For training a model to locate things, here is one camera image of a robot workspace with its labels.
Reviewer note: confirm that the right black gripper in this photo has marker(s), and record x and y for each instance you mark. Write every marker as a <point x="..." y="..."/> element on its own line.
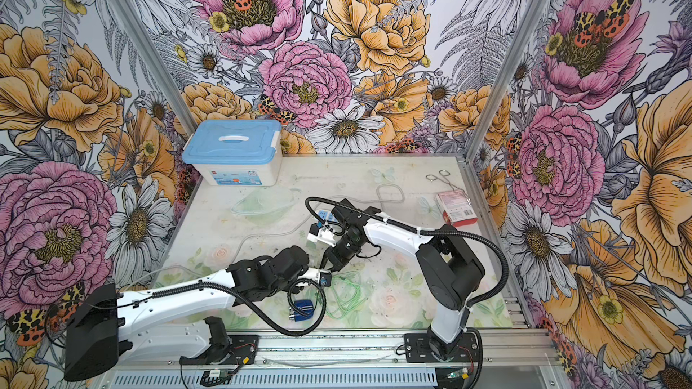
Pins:
<point x="332" y="256"/>

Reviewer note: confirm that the metal surgical scissors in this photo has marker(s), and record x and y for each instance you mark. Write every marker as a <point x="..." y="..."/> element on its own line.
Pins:
<point x="443" y="176"/>

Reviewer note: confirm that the blue lid storage box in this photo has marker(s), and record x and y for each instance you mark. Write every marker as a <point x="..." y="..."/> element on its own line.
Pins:
<point x="241" y="153"/>

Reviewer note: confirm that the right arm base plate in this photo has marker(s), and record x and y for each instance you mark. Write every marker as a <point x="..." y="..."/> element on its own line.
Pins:
<point x="424" y="347"/>

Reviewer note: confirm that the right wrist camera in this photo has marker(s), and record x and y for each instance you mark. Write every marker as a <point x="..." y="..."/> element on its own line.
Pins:
<point x="320" y="233"/>

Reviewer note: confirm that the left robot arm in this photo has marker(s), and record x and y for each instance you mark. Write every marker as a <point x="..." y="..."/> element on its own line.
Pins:
<point x="110" y="326"/>

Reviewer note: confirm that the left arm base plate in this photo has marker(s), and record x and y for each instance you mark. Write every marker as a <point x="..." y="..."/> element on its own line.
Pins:
<point x="236" y="350"/>

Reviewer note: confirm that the aluminium front rail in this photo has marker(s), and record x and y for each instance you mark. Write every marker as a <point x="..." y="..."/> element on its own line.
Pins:
<point x="499" y="358"/>

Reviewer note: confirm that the red white medicine box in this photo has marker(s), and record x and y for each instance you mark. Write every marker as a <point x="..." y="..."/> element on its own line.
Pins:
<point x="456" y="208"/>

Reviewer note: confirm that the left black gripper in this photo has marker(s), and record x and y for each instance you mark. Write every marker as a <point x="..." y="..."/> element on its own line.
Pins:
<point x="290" y="288"/>

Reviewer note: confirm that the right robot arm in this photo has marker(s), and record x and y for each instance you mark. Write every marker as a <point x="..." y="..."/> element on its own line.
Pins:
<point x="450" y="268"/>

